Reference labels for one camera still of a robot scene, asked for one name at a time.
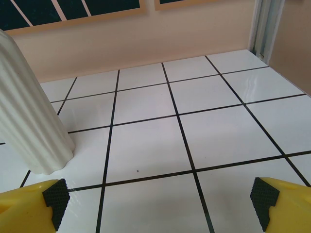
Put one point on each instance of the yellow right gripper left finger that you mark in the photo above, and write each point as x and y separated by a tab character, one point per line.
22	211

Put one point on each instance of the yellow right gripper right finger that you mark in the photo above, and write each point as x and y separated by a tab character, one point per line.
291	208

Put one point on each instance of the white ribbed vase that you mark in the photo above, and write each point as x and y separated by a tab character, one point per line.
26	121

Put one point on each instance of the aluminium frame post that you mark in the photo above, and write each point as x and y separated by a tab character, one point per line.
263	24

